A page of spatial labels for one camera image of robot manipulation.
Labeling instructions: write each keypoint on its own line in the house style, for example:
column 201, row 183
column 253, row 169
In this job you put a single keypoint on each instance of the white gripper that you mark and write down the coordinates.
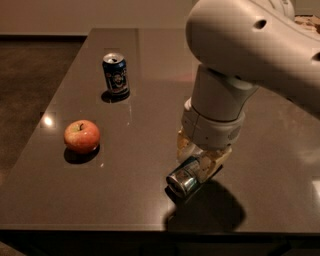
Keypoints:
column 209, row 130

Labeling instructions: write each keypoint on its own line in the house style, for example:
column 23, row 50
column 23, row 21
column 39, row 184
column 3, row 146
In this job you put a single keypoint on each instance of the silver blue redbull can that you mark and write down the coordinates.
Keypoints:
column 185, row 179

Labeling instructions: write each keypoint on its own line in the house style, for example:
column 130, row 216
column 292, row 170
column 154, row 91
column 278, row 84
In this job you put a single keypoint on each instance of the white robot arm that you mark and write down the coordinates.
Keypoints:
column 242, row 45

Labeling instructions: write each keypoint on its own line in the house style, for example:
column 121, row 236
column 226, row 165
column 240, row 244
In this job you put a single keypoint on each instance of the dark blue soda can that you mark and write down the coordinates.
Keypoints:
column 115, row 71

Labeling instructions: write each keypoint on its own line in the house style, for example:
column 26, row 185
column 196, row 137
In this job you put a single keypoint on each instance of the red apple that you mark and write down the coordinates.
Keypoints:
column 82, row 136

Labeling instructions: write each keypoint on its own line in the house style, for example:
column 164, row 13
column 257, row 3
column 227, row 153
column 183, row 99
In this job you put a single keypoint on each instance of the crumpled beige bag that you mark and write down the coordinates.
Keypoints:
column 309, row 22

